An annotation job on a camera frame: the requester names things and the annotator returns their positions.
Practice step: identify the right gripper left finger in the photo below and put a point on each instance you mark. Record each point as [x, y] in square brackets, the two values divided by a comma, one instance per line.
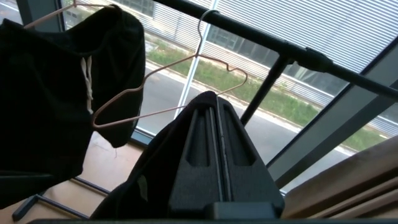
[192, 180]

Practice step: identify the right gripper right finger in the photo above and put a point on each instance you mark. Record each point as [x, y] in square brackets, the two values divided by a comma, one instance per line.
[248, 180]

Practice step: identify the black garment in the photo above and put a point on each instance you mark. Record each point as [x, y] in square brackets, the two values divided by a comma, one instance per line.
[149, 174]

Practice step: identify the black clothes rack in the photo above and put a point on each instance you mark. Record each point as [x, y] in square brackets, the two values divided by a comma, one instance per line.
[311, 57]

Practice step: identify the beige curtain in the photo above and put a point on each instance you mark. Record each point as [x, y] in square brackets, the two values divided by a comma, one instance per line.
[342, 186]

